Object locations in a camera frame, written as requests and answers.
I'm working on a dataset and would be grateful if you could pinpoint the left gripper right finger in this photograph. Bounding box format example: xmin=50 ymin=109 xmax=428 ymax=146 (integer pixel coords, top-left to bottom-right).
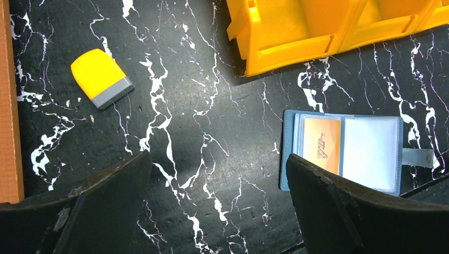
xmin=286 ymin=154 xmax=448 ymax=253

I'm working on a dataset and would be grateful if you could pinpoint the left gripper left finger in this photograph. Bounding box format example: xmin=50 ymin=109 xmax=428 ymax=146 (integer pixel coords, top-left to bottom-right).
xmin=1 ymin=152 xmax=152 ymax=253

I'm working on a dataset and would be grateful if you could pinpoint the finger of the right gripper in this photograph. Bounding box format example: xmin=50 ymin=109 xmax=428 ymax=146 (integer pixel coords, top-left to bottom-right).
xmin=401 ymin=174 xmax=448 ymax=205

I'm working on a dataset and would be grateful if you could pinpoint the blue card holder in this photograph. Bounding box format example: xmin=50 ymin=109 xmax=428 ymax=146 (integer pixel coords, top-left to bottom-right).
xmin=279 ymin=110 xmax=435 ymax=196

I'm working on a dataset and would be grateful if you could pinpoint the orange VIP credit card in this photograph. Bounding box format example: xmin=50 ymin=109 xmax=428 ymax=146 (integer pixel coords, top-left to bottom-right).
xmin=302 ymin=117 xmax=341 ymax=175

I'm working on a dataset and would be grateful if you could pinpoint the yellow three-compartment bin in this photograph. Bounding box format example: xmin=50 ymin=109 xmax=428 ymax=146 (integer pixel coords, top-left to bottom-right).
xmin=227 ymin=0 xmax=448 ymax=77

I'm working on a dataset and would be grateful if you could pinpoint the orange wooden shelf rack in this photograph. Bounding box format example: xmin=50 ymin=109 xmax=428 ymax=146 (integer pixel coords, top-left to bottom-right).
xmin=1 ymin=1 xmax=24 ymax=204

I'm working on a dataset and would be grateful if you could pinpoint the yellow grey eraser block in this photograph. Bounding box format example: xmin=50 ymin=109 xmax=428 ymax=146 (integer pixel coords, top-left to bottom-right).
xmin=70 ymin=49 xmax=134 ymax=110

